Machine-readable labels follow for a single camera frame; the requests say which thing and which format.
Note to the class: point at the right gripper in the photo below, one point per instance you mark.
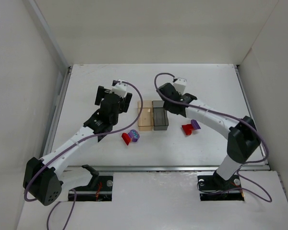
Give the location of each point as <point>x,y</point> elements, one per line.
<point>188,97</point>

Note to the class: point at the purple round lego piece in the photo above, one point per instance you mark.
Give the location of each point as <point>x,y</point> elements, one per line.
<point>134,135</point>

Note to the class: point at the aluminium right edge rail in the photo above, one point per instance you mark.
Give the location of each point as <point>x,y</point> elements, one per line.
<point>262,146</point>

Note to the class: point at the grey transparent container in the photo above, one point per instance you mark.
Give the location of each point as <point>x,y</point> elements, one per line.
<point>160,117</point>

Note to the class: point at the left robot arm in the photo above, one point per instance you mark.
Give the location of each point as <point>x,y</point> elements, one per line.
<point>46,178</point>

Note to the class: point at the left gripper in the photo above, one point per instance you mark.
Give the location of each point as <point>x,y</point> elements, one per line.
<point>100,95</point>

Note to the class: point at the amber transparent container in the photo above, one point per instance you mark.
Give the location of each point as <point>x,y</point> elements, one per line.
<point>145,121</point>

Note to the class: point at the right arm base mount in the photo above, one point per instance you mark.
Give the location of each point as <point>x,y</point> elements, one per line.
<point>214,188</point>

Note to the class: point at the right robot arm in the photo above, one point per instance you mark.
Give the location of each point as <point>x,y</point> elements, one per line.
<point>242,141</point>

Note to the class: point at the red lego brick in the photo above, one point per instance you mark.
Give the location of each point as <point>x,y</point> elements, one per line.
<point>187,129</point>
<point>126,138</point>

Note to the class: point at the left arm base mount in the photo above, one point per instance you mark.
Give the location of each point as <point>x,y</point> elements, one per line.
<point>98,189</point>

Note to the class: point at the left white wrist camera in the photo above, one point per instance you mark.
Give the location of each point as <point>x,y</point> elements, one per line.
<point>119,88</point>

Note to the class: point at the purple lego brick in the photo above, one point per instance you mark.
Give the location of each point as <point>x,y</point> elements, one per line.
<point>195,125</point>

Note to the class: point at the aluminium left frame post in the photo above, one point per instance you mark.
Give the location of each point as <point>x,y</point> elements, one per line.
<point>47,35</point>

